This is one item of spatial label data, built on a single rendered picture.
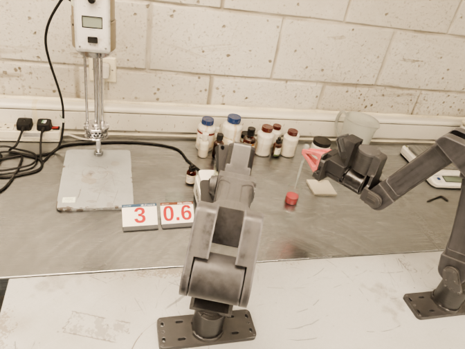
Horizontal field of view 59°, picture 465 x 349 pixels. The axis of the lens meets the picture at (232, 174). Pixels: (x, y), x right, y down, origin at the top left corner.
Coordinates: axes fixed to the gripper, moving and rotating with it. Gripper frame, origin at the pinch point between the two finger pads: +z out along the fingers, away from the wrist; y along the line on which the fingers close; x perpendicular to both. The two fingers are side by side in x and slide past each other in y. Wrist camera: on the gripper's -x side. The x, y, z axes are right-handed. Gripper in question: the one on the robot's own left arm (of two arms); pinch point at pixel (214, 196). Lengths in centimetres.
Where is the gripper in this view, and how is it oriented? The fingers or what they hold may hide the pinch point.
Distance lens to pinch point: 101.8
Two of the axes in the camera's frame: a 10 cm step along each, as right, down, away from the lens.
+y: -9.7, -0.1, -2.6
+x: 0.1, 10.0, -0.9
